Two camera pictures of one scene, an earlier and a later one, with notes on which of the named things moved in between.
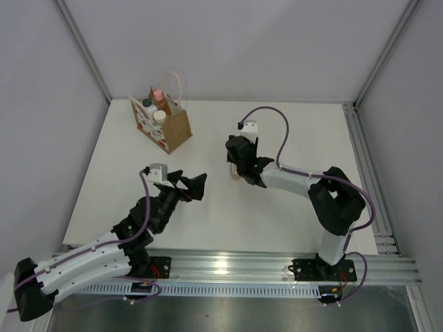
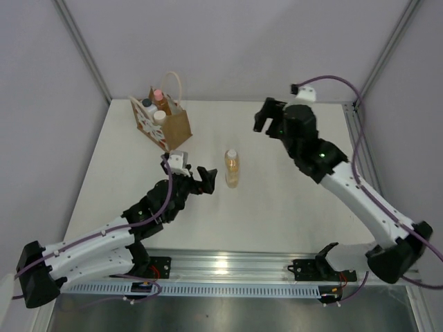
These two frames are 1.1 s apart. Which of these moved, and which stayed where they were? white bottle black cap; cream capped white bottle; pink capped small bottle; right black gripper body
Moved: right black gripper body
Stayed: pink capped small bottle; cream capped white bottle; white bottle black cap
